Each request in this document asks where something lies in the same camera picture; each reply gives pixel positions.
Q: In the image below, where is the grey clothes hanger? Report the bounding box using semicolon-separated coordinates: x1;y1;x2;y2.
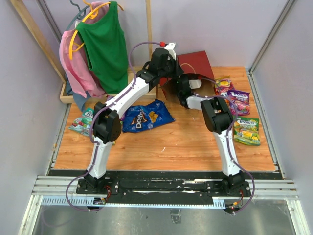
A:
66;0;90;31

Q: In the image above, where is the orange snack packet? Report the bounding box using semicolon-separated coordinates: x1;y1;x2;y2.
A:
214;77;235;97

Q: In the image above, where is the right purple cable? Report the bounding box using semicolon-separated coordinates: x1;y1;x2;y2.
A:
193;76;255;216

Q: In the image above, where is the aluminium corner profile right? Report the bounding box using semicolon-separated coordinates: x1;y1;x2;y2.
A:
248;0;298;74

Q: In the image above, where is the blue grey cloth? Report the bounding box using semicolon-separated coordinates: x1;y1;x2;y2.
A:
65;81;90;111

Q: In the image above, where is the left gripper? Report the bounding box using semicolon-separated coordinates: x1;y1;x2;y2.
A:
159;56;184;79

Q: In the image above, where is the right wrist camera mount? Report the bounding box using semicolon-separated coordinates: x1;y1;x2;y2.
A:
189;79;202;89

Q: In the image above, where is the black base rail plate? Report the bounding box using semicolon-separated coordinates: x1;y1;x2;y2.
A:
76;171;253;205

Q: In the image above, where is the green tank top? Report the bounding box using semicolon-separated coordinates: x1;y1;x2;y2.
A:
76;1;129;94

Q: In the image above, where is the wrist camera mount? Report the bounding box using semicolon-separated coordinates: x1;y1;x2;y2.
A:
189;79;202;89
159;42;177;60

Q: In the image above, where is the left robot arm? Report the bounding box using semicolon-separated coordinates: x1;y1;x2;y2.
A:
84;43;183;194

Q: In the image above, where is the red brown paper bag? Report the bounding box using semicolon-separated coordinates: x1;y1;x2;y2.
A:
156;50;215;103

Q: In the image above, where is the pink shirt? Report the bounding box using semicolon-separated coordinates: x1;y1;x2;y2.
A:
57;1;106;98

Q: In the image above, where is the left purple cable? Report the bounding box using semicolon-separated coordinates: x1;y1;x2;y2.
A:
66;41;162;212

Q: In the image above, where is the wooden rack frame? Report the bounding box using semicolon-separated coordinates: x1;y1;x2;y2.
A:
9;0;157;105

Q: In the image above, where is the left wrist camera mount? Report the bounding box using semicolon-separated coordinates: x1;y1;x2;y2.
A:
159;42;177;60

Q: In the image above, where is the aluminium corner profile left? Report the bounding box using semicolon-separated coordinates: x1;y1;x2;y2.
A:
36;0;62;41

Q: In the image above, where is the teal snack packet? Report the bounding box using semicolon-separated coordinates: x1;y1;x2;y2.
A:
68;108;93;137

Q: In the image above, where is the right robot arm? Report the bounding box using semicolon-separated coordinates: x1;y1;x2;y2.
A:
175;74;245;196

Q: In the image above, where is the blue Doritos chip bag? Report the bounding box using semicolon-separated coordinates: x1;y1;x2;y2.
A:
122;99;176;133

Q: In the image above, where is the aluminium corner profile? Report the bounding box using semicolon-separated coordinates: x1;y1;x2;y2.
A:
36;0;62;41
248;0;298;74

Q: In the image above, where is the purple cable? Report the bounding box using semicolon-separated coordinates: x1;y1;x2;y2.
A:
193;76;255;216
66;41;162;212

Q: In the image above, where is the yellow clothes hanger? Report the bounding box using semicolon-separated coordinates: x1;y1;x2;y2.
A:
69;1;127;68

